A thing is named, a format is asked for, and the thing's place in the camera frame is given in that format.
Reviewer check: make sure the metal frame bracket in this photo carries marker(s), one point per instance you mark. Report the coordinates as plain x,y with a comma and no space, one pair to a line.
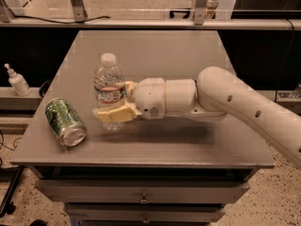
79,11
199,11

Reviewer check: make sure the white pump dispenser bottle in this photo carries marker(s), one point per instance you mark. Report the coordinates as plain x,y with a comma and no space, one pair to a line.
17,81

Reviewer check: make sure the grey top drawer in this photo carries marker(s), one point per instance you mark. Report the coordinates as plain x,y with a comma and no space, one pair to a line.
143,192

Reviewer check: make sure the clear plastic water bottle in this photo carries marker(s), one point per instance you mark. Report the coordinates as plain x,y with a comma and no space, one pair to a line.
109,83

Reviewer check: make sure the green soda can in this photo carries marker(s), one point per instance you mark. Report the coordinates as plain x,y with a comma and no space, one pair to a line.
65,122

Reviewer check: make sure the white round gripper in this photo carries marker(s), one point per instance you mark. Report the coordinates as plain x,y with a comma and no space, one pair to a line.
150,97

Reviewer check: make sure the right metal frame bracket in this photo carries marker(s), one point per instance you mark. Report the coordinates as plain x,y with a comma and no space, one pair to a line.
199,11

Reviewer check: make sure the grey drawer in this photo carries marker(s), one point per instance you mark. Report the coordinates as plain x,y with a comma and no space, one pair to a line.
143,192
144,213

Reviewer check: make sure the grey lower drawer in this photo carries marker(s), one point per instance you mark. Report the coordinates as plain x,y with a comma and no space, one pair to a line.
144,213

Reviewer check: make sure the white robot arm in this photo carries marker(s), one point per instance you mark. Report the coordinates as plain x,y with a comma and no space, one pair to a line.
212,96

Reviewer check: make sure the left metal frame bracket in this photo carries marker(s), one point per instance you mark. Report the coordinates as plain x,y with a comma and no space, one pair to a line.
79,11

